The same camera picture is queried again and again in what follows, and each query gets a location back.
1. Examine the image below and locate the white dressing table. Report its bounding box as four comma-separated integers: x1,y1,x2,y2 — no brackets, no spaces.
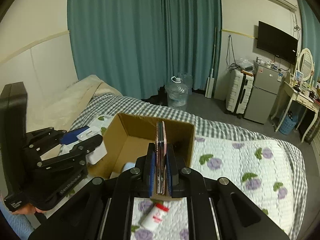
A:
270,74,319,143

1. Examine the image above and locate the light blue earbuds case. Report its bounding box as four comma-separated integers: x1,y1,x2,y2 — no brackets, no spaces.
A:
122,162,136,172

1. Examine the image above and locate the white small box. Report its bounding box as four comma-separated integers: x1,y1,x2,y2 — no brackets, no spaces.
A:
76,126,107,165

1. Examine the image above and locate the beige blanket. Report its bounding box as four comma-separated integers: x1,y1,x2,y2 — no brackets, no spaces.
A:
26,75,121,132

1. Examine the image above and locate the clear water jug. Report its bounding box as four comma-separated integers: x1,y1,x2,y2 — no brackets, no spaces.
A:
165,76,188,111

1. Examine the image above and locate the white floral quilt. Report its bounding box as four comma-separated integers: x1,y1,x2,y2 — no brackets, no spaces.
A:
60,114,307,240

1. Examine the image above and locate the blue laundry basket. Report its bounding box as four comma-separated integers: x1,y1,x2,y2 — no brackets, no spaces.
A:
279,110,298,135

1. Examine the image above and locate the white suitcase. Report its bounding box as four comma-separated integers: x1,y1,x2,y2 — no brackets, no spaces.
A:
226,69,254,115

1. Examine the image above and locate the white red-capped bottle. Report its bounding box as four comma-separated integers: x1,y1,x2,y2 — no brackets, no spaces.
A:
141,203,170,231

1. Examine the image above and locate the teal curtain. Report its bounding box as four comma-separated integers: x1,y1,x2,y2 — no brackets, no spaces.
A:
298,0,320,83
67,0,222,99

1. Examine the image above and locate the black wall television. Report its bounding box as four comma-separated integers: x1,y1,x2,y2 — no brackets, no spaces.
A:
257,21,298,64

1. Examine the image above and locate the person's left hand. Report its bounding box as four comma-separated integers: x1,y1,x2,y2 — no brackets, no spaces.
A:
12,203,46,215

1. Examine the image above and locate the teal right curtain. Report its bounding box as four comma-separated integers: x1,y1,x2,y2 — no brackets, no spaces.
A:
298,0,320,83

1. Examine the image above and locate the brown cardboard box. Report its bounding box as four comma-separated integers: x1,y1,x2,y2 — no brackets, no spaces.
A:
87,112,196,202

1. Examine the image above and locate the grey small refrigerator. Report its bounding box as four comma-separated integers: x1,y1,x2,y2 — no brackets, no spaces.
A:
244,62,283,124

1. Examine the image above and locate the white oval mirror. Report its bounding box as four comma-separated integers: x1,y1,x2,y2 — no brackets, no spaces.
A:
295,48,315,81

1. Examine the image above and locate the white mop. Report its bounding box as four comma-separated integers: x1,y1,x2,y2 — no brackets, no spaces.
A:
205,27,217,99

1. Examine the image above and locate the checkered bed sheet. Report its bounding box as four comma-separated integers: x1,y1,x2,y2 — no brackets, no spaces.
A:
71,93,308,239

